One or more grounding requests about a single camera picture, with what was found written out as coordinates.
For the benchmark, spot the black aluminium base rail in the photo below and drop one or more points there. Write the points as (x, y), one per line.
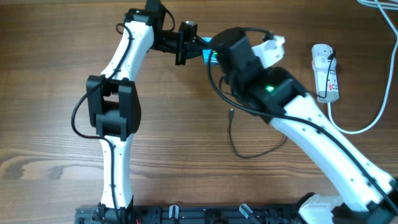
(278, 213)

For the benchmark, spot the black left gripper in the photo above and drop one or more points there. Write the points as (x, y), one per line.
(185, 46)

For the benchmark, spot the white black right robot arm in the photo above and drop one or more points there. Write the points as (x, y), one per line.
(366, 194)

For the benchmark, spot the white power strip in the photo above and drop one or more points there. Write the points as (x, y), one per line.
(324, 67)

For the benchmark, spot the teal Galaxy smartphone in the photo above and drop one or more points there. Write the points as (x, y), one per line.
(209, 57)

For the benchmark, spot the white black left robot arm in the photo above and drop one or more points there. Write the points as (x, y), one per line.
(113, 103)

